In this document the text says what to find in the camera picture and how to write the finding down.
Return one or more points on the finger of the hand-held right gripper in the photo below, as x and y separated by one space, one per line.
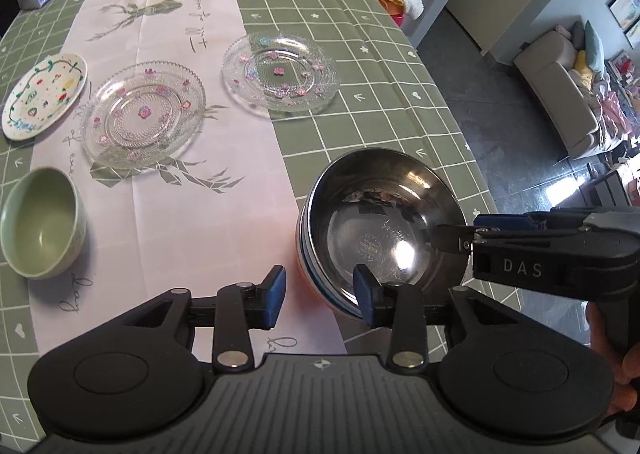
500 222
450 239

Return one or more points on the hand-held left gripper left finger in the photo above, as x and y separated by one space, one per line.
276 296

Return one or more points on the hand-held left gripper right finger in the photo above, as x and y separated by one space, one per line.
362 296

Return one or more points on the stainless steel bowl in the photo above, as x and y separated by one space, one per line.
350 214

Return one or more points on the flowered clear glass plate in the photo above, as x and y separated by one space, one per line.
280 83
145 133

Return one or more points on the person's right hand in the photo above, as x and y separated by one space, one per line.
627 376

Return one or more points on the dark coffee table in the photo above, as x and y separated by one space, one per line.
612 181

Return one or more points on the white deer print table runner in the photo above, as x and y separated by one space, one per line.
200 214

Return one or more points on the beige sofa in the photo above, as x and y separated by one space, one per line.
550 83

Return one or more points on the yellow cushion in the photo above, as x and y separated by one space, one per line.
581 62

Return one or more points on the teal cushion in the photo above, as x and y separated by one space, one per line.
593 47

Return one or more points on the red stool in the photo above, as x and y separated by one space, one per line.
398 17

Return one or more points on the green ceramic bowl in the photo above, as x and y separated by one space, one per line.
40 229

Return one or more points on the white painted ceramic plate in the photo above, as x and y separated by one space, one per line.
45 93

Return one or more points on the framed wall picture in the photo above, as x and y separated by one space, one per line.
625 3

